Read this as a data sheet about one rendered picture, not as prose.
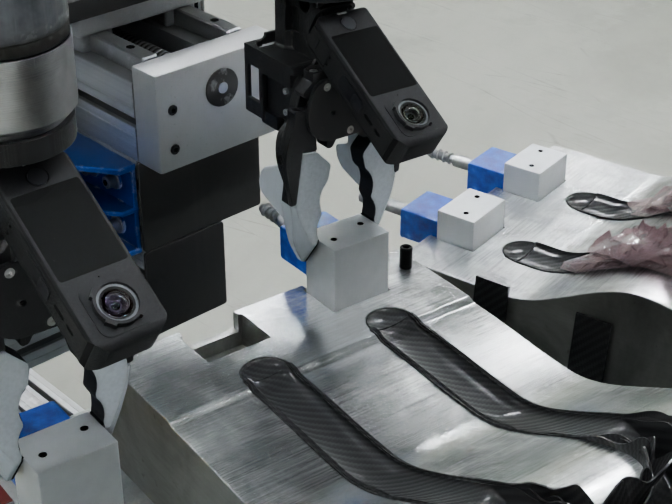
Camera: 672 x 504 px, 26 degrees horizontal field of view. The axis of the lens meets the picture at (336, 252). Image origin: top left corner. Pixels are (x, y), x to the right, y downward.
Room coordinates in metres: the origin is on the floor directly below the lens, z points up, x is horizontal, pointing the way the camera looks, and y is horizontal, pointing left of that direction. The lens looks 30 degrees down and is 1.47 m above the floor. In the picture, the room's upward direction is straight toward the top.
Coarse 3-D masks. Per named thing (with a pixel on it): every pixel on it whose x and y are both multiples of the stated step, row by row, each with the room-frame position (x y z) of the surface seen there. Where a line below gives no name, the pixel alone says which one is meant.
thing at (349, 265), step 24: (360, 216) 0.95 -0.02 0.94; (288, 240) 0.95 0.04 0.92; (336, 240) 0.91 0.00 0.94; (360, 240) 0.91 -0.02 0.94; (384, 240) 0.92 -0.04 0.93; (312, 264) 0.92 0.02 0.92; (336, 264) 0.90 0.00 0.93; (360, 264) 0.91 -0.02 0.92; (384, 264) 0.92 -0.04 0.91; (312, 288) 0.92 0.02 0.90; (336, 288) 0.90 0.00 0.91; (360, 288) 0.91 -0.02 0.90; (384, 288) 0.92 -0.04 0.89
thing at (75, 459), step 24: (48, 408) 0.70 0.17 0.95; (24, 432) 0.68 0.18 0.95; (48, 432) 0.66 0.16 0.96; (72, 432) 0.66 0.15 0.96; (96, 432) 0.66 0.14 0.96; (24, 456) 0.64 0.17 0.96; (48, 456) 0.64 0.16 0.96; (72, 456) 0.64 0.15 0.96; (96, 456) 0.64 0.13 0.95; (24, 480) 0.64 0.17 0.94; (48, 480) 0.63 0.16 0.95; (72, 480) 0.64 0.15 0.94; (96, 480) 0.64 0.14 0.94; (120, 480) 0.65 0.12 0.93
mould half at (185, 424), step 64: (256, 320) 0.88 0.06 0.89; (320, 320) 0.88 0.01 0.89; (448, 320) 0.89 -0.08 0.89; (128, 384) 0.81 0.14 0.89; (192, 384) 0.80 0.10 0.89; (320, 384) 0.81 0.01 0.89; (384, 384) 0.81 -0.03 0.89; (512, 384) 0.81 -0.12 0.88; (576, 384) 0.81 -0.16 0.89; (128, 448) 0.81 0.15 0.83; (192, 448) 0.74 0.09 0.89; (256, 448) 0.74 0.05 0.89; (448, 448) 0.74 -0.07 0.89; (512, 448) 0.72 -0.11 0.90; (576, 448) 0.69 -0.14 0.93
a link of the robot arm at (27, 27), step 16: (0, 0) 0.64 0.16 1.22; (16, 0) 0.64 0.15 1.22; (32, 0) 0.65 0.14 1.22; (48, 0) 0.66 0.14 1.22; (64, 0) 0.67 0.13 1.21; (0, 16) 0.64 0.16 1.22; (16, 16) 0.64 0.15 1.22; (32, 16) 0.65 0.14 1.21; (48, 16) 0.65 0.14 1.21; (64, 16) 0.67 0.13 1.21; (0, 32) 0.64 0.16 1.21; (16, 32) 0.64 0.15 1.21; (32, 32) 0.65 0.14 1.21; (48, 32) 0.65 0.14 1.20; (64, 32) 0.67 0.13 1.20; (0, 48) 0.64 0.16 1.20; (16, 48) 0.64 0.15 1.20; (32, 48) 0.65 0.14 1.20; (48, 48) 0.65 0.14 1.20
